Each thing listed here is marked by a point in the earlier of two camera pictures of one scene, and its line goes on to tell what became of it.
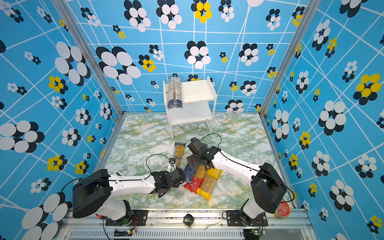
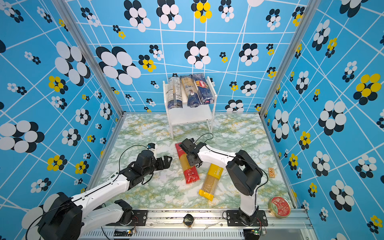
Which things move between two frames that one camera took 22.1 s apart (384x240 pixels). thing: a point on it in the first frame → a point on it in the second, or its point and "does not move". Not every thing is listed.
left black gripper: (164, 175) → (162, 166)
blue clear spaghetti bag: (179, 148) → (193, 98)
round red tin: (283, 209) does not move
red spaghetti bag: (194, 185) → (190, 172)
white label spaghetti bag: (174, 94) does not move
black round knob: (188, 219) does not move
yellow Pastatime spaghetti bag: (209, 182) does not move
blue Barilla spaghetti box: (189, 173) → (204, 90)
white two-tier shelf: (198, 103) does not move
